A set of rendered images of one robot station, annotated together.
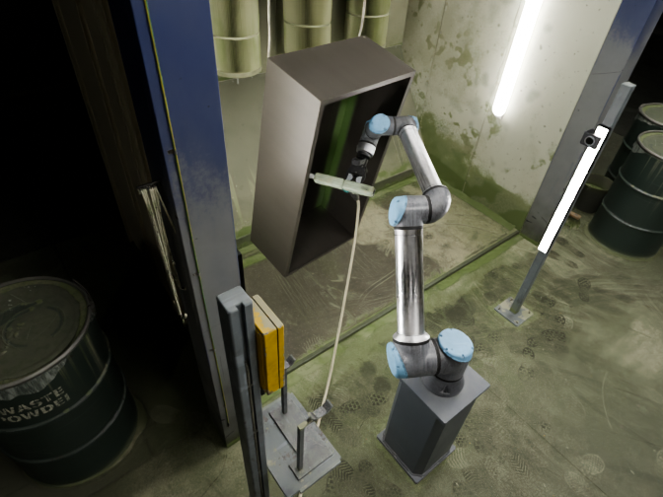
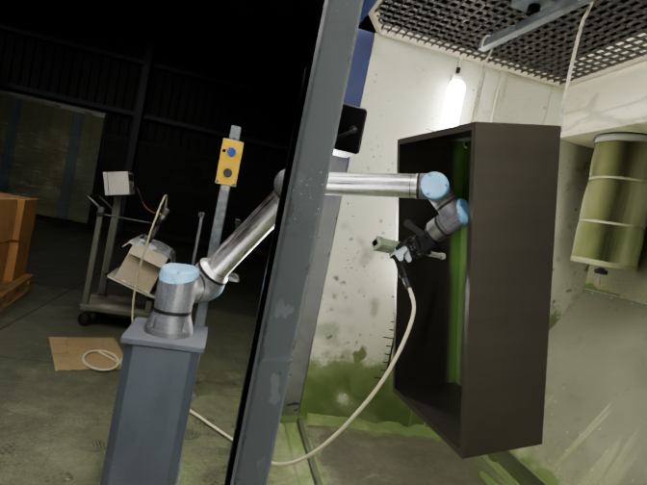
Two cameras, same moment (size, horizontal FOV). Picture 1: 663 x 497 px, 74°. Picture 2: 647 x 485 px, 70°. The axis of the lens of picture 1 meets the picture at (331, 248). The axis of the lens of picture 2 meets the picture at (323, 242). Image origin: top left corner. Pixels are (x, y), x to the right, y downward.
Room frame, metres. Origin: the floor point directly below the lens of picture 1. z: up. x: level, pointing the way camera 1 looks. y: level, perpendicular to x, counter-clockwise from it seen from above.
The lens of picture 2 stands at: (2.50, -1.91, 1.22)
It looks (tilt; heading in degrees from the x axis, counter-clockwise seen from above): 3 degrees down; 119
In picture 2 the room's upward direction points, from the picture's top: 11 degrees clockwise
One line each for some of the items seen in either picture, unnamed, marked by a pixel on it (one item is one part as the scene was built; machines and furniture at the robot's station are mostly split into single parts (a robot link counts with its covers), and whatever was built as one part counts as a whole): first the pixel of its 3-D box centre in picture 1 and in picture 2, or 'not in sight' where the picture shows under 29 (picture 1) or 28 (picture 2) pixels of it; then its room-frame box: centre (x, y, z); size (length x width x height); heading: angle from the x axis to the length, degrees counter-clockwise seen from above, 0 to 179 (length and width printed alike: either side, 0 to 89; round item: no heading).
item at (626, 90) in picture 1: (558, 221); (250, 472); (2.14, -1.33, 0.82); 0.05 x 0.05 x 1.64; 41
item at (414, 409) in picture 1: (427, 413); (154, 407); (1.12, -0.54, 0.32); 0.31 x 0.31 x 0.64; 41
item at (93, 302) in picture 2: not in sight; (130, 248); (-0.77, 0.75, 0.64); 0.73 x 0.50 x 1.27; 42
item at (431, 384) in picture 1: (444, 372); (170, 319); (1.12, -0.54, 0.69); 0.19 x 0.19 x 0.10
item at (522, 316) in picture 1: (513, 311); not in sight; (2.14, -1.33, 0.01); 0.20 x 0.20 x 0.01; 41
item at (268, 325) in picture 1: (262, 346); (229, 163); (0.66, 0.15, 1.42); 0.12 x 0.06 x 0.26; 41
